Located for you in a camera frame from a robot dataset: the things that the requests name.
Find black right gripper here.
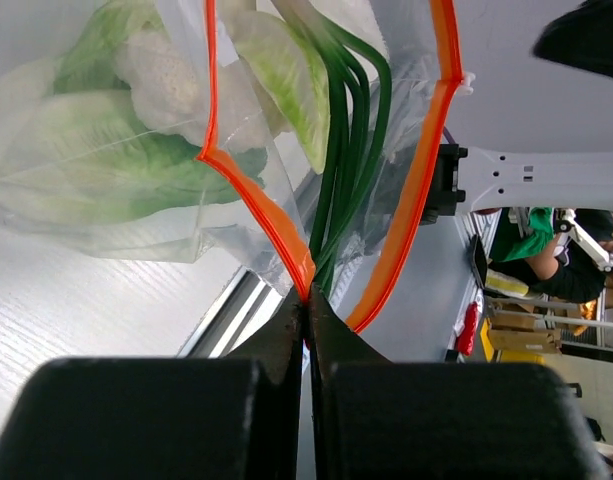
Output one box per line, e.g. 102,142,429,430
532,0,613,79

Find green lettuce leaf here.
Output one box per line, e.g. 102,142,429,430
0,1,271,229

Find red object in background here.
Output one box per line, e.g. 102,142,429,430
455,302,481,356

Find person in green shirt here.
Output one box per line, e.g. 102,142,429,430
489,207,613,303

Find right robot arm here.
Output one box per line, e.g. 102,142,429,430
421,1,613,225

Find clear zip top bag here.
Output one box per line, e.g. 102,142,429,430
0,1,464,331

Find white cauliflower with leaves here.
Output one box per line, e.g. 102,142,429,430
113,1,330,173

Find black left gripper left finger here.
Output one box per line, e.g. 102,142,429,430
0,293,305,479

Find green onion stalk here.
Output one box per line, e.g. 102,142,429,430
273,1,392,294

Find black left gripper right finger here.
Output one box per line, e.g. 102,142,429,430
308,287,610,479

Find cardboard boxes on shelf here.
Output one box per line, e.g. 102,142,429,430
485,297,613,356

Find aluminium mounting rail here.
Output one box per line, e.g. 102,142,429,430
177,268,284,358

